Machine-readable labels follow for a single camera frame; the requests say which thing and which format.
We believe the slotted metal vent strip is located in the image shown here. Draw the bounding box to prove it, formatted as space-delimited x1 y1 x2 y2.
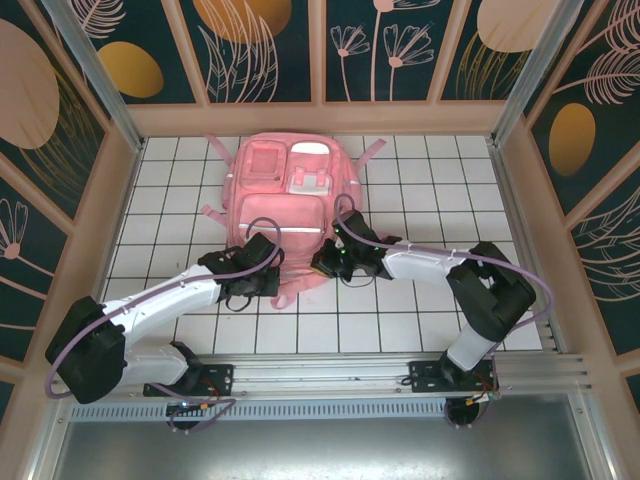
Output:
69 402 451 422

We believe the small circuit board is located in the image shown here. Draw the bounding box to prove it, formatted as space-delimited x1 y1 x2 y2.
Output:
167 399 211 416

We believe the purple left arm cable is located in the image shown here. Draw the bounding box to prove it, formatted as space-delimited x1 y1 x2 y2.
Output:
44 217 286 436

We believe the pink backpack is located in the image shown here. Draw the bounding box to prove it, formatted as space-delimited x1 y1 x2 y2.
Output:
199 130 387 312

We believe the aluminium side rail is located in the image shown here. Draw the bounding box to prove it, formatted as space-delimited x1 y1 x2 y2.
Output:
487 138 569 357

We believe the grey metal panel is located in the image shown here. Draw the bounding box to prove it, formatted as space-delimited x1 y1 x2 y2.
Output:
29 394 616 480

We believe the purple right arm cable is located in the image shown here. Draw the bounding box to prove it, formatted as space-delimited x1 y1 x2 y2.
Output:
332 193 556 431

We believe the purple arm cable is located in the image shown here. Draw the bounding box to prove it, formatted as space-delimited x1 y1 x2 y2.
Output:
332 193 556 431
44 217 286 436

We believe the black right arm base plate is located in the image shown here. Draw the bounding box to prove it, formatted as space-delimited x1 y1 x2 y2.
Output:
408 358 501 396

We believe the aluminium frame post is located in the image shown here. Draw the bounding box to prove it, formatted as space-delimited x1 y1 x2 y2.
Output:
491 0 587 147
42 0 147 157

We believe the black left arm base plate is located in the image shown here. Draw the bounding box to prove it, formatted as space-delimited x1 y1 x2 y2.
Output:
143 363 236 399

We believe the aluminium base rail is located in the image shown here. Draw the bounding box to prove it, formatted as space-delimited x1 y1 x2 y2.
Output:
47 351 604 401

